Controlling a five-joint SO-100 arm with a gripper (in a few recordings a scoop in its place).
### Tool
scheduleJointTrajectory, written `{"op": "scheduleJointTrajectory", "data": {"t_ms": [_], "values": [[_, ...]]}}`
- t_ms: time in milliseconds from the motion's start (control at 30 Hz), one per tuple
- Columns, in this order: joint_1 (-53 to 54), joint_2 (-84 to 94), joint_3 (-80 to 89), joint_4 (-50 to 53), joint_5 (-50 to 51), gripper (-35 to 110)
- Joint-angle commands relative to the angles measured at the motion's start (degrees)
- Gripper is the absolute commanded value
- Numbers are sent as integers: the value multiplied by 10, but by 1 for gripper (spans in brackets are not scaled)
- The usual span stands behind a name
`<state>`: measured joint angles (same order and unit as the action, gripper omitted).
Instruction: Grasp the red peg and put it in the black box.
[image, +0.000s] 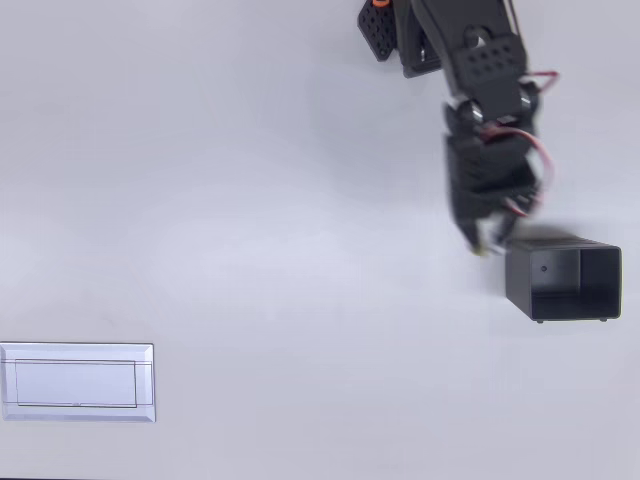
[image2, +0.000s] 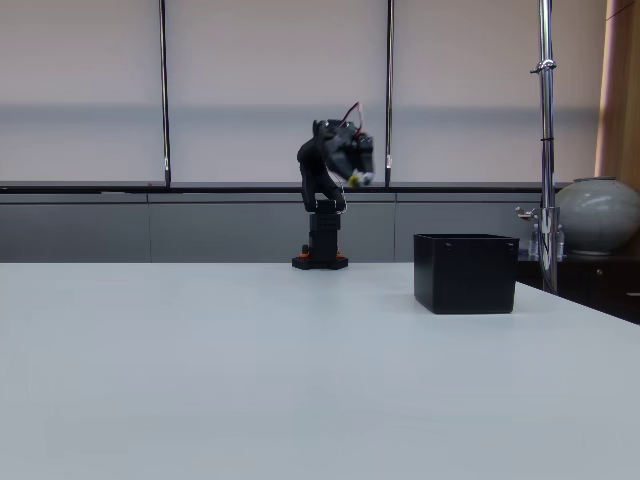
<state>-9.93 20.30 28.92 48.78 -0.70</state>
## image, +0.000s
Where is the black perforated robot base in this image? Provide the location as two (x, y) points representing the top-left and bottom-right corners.
(356, 0), (402, 63)

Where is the black open box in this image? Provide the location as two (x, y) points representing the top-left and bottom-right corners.
(504, 238), (624, 324)

